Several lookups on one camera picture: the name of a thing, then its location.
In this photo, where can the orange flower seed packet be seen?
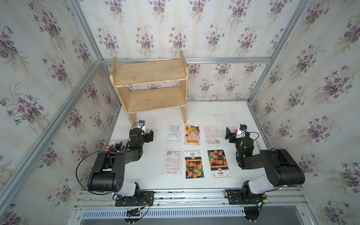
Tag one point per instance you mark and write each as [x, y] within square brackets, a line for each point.
[218, 164]

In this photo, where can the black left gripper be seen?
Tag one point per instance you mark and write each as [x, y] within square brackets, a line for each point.
[150, 138]

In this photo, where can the pink white seed packet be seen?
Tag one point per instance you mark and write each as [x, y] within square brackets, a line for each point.
[211, 135]

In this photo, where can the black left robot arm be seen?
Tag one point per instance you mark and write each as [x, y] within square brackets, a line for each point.
[108, 173]

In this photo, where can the white printed seed packet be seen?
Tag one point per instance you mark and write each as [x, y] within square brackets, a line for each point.
[173, 132]

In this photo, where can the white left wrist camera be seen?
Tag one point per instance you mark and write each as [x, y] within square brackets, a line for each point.
[141, 125]

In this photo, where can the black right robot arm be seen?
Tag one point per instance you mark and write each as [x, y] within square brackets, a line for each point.
[280, 169]

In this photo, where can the pink pen cup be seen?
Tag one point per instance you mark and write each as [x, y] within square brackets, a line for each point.
[114, 147]

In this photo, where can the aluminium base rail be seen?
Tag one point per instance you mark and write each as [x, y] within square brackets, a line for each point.
[188, 203]

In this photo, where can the white text seed packet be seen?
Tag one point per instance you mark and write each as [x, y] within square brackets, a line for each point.
[173, 162]

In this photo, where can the wooden ruler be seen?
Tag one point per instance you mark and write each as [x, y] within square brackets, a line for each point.
[258, 145]

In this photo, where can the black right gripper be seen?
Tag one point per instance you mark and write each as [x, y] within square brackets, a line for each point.
[228, 134]

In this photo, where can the orange marigold seed packet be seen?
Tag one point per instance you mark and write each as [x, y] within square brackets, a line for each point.
[193, 165]

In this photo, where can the colourful cartoon seed packet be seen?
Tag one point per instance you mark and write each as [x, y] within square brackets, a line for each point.
[192, 135]

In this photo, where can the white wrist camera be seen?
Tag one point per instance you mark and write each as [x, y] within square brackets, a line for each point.
[141, 125]
[241, 131]

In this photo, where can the wooden two-tier shelf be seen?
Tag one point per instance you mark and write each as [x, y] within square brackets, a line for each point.
[122, 76]

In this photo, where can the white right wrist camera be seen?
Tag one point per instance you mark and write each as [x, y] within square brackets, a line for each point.
[241, 131]

